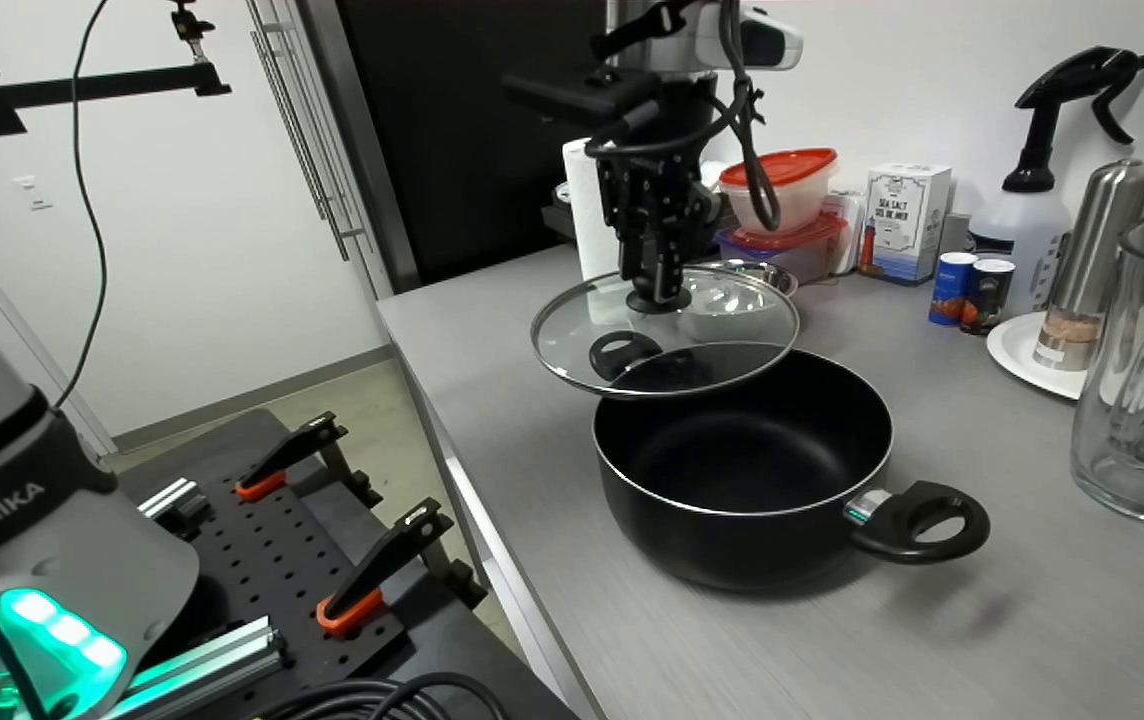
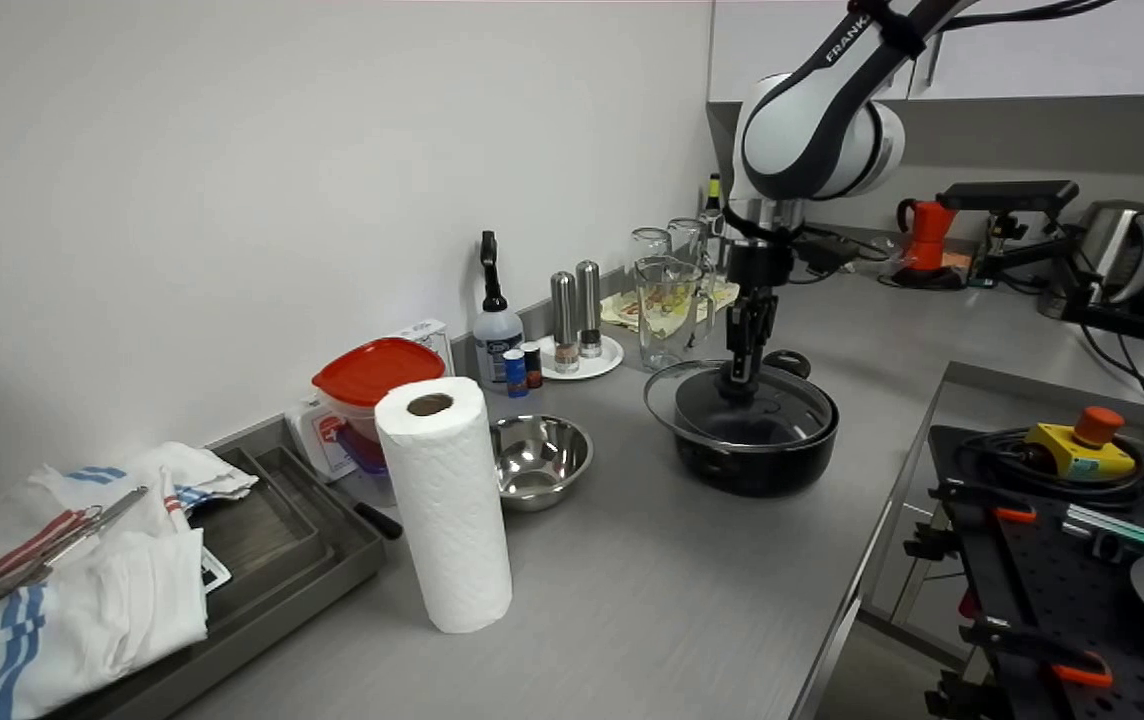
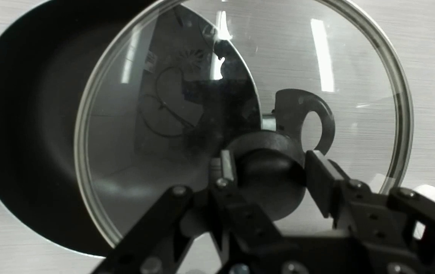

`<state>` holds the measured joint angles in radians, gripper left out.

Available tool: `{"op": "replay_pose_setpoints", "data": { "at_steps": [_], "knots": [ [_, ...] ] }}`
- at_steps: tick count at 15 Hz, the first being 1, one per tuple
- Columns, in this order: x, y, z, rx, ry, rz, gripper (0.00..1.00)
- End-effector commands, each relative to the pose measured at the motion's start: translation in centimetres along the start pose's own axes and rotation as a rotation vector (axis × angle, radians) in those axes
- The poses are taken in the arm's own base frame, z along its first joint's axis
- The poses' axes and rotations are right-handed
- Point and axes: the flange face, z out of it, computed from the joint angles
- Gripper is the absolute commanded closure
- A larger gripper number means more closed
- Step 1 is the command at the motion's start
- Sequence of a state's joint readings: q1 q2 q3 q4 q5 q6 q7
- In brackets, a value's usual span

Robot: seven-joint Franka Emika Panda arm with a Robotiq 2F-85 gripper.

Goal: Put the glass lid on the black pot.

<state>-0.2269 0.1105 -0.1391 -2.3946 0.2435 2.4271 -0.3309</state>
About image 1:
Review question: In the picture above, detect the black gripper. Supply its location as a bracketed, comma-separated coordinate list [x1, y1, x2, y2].
[592, 114, 725, 313]

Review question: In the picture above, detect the glass lid with black knob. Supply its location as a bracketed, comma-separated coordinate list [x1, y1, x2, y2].
[527, 257, 804, 402]

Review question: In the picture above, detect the grey robot base with light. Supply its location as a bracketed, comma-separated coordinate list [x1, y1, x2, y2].
[0, 251, 202, 720]

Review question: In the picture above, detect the plastic container with red lid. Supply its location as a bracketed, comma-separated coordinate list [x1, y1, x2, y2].
[717, 209, 854, 289]
[717, 143, 843, 236]

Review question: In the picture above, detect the small steel bowl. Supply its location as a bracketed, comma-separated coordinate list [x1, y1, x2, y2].
[671, 264, 796, 352]

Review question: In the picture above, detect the dark cabinet door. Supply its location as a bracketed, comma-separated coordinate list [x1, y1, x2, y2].
[295, 0, 614, 293]

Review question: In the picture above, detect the white carton box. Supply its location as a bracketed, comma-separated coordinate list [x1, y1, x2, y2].
[853, 162, 958, 289]

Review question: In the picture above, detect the blue spice jar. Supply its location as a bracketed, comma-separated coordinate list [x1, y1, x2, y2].
[927, 249, 983, 332]

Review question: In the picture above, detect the small white plate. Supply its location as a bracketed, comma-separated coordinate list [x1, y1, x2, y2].
[983, 308, 1104, 404]

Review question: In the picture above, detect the spray bottle with black trigger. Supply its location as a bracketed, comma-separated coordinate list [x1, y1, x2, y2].
[966, 46, 1144, 326]

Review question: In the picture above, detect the black clamp with orange tip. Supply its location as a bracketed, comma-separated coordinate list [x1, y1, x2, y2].
[230, 410, 384, 513]
[313, 496, 487, 639]

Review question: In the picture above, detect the steel pepper mill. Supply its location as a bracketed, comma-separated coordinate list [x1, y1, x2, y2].
[1031, 158, 1144, 377]

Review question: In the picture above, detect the black perforated board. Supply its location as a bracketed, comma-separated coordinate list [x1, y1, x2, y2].
[103, 404, 577, 720]

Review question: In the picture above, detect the aluminium profile bar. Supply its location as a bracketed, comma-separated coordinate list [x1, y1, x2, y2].
[103, 612, 289, 720]

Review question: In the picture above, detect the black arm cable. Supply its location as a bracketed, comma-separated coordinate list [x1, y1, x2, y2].
[585, 0, 783, 236]

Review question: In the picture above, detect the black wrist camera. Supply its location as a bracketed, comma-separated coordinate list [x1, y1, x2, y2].
[502, 58, 668, 131]

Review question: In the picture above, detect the black pot with two handles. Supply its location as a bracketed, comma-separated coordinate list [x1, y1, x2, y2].
[587, 327, 996, 591]

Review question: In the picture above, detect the steel door handle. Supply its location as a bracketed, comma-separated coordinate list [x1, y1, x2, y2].
[245, 0, 373, 264]

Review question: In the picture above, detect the thin black hanging cable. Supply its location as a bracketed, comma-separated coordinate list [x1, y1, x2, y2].
[51, 0, 116, 412]

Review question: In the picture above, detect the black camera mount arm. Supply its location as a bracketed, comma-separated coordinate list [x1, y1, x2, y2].
[0, 0, 235, 149]

